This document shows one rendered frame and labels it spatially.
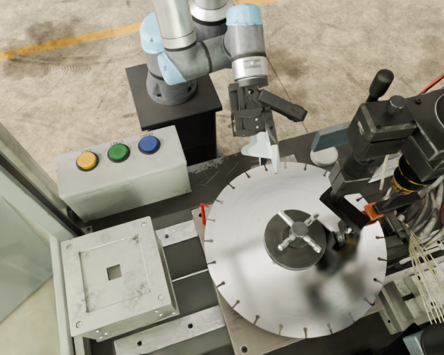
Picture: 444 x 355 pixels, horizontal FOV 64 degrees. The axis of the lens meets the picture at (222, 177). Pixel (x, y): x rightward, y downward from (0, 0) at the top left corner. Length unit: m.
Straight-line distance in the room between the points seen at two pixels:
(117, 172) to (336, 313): 0.52
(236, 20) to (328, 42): 1.74
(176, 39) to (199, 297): 0.56
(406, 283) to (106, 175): 0.66
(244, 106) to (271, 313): 0.41
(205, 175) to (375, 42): 1.87
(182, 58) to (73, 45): 1.79
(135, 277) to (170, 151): 0.28
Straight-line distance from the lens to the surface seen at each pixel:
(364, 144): 0.45
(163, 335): 0.82
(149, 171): 0.79
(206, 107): 1.07
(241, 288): 0.63
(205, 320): 0.82
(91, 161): 0.83
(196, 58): 0.84
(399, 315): 0.85
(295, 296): 0.64
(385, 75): 0.45
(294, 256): 0.65
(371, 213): 0.71
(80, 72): 2.39
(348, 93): 2.23
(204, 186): 0.93
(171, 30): 0.81
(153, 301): 0.69
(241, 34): 0.78
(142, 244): 0.72
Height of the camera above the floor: 1.57
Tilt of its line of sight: 62 degrees down
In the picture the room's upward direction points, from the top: straight up
